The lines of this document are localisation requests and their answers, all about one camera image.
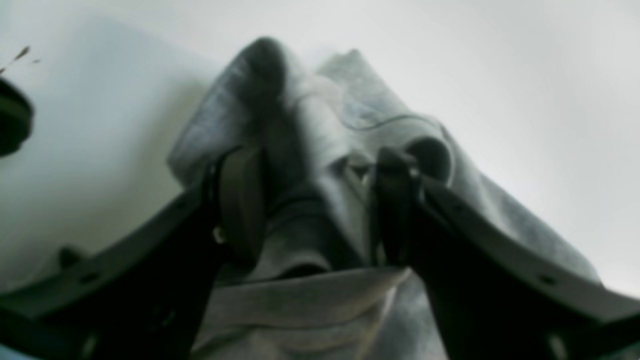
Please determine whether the grey T-shirt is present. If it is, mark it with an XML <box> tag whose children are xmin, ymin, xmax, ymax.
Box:
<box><xmin>168</xmin><ymin>38</ymin><xmax>601</xmax><ymax>360</ymax></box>

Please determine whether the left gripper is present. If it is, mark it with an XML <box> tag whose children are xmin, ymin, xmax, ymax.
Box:
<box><xmin>0</xmin><ymin>77</ymin><xmax>35</xmax><ymax>158</ymax></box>

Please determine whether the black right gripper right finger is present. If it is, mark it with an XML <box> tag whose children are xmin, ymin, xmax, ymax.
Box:
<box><xmin>375</xmin><ymin>148</ymin><xmax>640</xmax><ymax>360</ymax></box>

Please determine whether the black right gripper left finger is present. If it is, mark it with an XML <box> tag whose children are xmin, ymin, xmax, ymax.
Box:
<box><xmin>0</xmin><ymin>146</ymin><xmax>266</xmax><ymax>360</ymax></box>

